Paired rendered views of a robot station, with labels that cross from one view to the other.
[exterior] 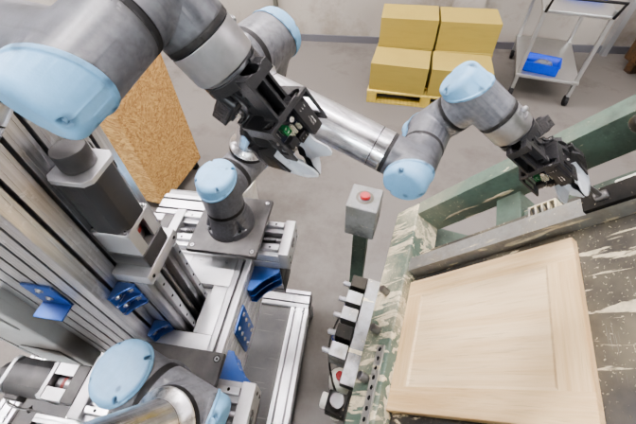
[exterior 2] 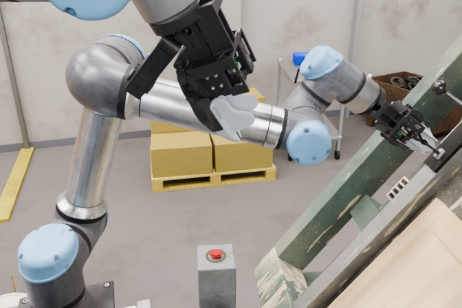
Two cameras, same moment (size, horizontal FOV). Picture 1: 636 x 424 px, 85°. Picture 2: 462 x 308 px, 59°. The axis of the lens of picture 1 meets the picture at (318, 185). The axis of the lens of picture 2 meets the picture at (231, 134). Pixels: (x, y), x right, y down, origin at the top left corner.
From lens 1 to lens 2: 0.31 m
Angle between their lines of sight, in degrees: 32
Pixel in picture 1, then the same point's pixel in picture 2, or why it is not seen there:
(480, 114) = (342, 82)
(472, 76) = (328, 51)
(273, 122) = (225, 53)
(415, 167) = (316, 125)
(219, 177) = (56, 243)
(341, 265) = not seen: outside the picture
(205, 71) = not seen: outside the picture
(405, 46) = (181, 130)
